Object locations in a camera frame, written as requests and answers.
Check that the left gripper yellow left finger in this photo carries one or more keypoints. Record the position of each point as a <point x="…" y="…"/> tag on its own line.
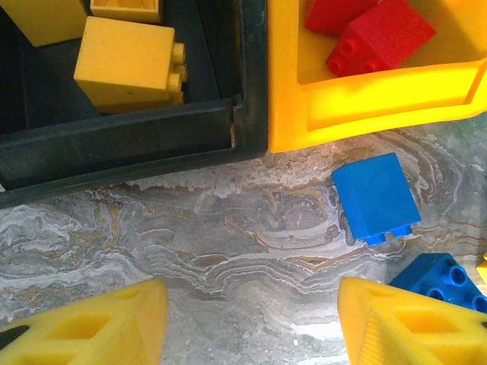
<point x="95" y="327"/>

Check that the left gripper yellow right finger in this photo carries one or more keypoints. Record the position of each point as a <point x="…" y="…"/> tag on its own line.
<point x="411" y="331"/>

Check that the blue lego brick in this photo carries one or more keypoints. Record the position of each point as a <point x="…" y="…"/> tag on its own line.
<point x="376" y="194"/>
<point x="437" y="277"/>

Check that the red lego brick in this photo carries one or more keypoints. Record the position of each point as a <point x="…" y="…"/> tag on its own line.
<point x="335" y="15"/>
<point x="384" y="38"/>

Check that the yellow lego brick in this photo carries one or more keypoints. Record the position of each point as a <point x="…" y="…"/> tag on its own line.
<point x="42" y="19"/>
<point x="125" y="64"/>
<point x="125" y="9"/>
<point x="482" y="270"/>

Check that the black plastic bin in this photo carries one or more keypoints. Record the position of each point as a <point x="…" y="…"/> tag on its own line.
<point x="152" y="133"/>

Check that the yellow plastic bin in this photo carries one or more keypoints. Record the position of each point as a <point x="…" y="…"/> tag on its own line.
<point x="380" y="99"/>

